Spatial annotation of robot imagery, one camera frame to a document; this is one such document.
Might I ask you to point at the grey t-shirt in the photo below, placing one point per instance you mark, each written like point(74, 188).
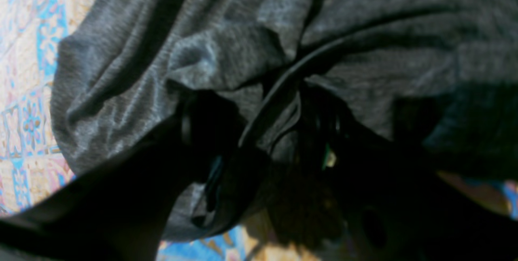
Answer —
point(436, 74)

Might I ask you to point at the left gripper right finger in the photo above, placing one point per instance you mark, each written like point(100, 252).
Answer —
point(395, 206)

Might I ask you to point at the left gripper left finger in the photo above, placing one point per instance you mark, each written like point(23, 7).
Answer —
point(118, 210)

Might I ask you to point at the patterned tablecloth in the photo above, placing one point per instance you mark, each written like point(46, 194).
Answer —
point(287, 213)

